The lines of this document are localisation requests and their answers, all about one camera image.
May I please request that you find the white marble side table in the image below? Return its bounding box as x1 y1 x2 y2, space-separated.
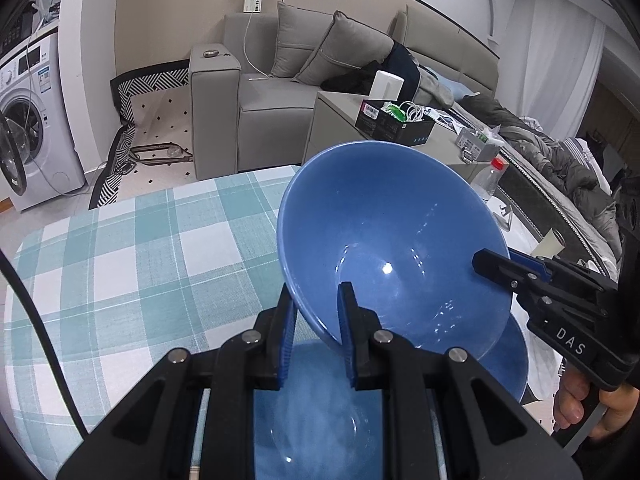
485 192 623 281

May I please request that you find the white box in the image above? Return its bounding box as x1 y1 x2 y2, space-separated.
370 71 405 103

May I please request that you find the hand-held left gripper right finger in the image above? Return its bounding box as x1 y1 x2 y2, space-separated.
337 281 583 480

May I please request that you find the small metal frame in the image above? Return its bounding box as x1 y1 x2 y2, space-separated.
131 142 193 166

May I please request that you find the teal checked tablecloth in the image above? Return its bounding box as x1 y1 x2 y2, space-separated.
2 164 568 480

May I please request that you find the person's right forearm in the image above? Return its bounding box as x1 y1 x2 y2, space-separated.
572 430 640 480

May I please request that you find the black white patterned mat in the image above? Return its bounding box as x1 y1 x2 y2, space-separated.
89 59 196 211

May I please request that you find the grey side cabinet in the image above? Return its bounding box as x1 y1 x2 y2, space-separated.
302 91 501 186

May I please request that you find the white washing machine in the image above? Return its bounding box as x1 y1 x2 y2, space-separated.
0 25 86 211

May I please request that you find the clear bottle with red cap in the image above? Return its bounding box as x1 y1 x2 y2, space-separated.
472 156 508 204

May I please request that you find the dark blue pillow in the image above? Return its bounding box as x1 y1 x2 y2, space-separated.
385 41 421 101

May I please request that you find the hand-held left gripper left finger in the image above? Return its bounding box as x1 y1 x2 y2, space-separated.
56 282 300 480

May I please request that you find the person's right hand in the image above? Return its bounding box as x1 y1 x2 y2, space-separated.
552 367 640 442

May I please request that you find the grey duvet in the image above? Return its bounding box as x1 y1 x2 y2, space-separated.
450 94 626 266

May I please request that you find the white curtain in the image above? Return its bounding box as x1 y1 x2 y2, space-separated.
517 0 608 133

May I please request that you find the black jacket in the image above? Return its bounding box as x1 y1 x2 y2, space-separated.
320 60 383 95

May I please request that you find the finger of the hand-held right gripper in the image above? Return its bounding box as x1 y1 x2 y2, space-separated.
509 255 618 293
472 249 608 318

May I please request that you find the black cable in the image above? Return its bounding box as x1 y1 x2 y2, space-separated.
0 250 93 436

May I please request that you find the blue bowl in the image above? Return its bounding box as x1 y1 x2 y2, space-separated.
252 312 530 480
276 141 511 361

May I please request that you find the grey sofa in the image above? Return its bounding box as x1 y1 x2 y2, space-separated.
189 0 501 181

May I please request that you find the black open box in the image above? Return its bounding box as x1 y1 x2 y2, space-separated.
355 100 436 146

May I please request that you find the white charging cable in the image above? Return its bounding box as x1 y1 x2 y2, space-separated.
242 10 273 81

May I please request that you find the small grey box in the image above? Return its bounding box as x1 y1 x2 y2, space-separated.
456 126 502 162

